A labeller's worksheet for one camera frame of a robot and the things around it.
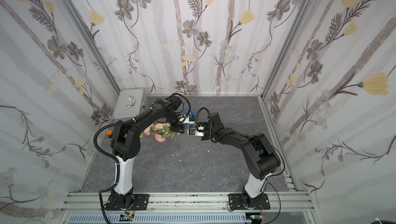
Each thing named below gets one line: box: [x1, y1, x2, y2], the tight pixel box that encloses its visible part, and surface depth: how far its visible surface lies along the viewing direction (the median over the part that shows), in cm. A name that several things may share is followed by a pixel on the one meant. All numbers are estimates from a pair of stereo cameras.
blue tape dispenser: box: [185, 108, 195, 122], surface depth 84 cm
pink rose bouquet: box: [139, 122, 181, 143], surface depth 90 cm
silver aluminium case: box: [111, 88, 147, 123], surface depth 96 cm
